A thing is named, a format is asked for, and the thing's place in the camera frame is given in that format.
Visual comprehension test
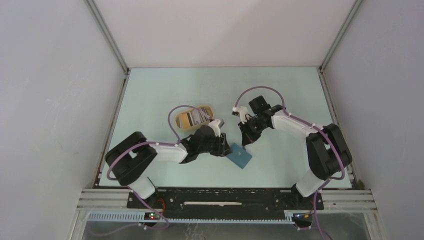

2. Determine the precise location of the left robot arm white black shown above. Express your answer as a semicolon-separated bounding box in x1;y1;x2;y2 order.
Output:
105;125;232;208

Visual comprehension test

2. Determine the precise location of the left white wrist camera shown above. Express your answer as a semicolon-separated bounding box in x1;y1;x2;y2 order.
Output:
208;118;225;137

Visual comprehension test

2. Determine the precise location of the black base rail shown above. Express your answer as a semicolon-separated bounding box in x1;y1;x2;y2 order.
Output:
146;187;324;220

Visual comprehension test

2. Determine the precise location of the aluminium frame front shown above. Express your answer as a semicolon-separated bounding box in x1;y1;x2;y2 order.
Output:
77;188;377;224

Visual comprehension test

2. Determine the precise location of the beige oval card tray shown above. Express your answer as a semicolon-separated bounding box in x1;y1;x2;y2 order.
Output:
174;104;215;132

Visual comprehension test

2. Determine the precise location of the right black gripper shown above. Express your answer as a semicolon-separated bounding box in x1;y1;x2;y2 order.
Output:
238;117;268;146

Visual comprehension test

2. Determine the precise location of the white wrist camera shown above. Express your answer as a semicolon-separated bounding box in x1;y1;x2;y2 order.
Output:
232;106;250;124
208;118;225;137

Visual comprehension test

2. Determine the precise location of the right controller board with wires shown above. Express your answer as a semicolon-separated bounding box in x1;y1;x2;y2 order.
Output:
292;213;314;222

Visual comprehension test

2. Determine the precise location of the blue leather card holder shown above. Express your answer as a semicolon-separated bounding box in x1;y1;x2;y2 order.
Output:
226;143;253;169

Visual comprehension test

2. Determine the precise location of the stack of cards in tray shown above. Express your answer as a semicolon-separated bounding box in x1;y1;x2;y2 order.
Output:
178;107;213;128

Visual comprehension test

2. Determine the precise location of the white strip on rail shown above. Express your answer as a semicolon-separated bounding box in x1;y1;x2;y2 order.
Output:
183;201;242;207

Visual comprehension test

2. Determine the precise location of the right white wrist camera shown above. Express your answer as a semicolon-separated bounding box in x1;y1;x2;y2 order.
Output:
232;106;250;124

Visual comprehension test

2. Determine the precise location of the left controller board with wires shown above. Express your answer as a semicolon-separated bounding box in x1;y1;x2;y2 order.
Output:
144;198;166;220

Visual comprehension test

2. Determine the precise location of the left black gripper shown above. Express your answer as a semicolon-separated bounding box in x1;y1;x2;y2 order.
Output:
197;131;232;157

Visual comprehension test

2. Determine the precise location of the controller board with wires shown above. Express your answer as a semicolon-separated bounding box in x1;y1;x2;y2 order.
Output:
292;213;314;222
144;198;166;220

